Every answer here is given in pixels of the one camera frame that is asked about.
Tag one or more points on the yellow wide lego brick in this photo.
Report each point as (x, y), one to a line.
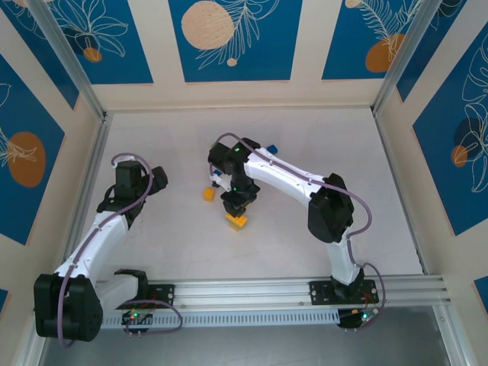
(240, 222)

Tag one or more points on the yellow square lego brick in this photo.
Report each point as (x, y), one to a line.
(209, 194)

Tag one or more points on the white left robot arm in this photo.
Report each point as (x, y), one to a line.
(91, 244)

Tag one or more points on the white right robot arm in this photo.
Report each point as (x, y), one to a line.
(286, 175)

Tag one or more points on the left controller board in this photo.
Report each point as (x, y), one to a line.
(133, 315)

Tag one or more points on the controller board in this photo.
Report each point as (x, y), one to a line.
(133, 315)
(368, 315)

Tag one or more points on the grey metal sheet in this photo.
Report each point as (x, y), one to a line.
(248, 348)

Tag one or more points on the right controller board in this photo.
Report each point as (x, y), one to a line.
(368, 315)

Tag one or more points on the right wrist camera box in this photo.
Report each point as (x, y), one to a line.
(215, 183)

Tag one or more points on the aluminium left side rail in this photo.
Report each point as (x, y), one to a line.
(95, 152)

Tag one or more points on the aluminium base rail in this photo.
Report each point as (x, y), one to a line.
(248, 291)

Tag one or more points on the black left mount plate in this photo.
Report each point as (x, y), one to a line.
(164, 293)

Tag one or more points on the black mount plate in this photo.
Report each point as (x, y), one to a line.
(320, 293)
(164, 293)

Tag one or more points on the black right mount plate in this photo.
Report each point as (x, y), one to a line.
(320, 293)

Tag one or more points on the aluminium left corner post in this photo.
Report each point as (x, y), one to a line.
(72, 65)

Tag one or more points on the aluminium corner post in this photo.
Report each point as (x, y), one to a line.
(72, 65)
(404, 57)

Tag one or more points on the aluminium right side rail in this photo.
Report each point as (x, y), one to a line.
(399, 190)

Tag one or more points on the aluminium right corner post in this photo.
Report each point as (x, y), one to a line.
(404, 57)

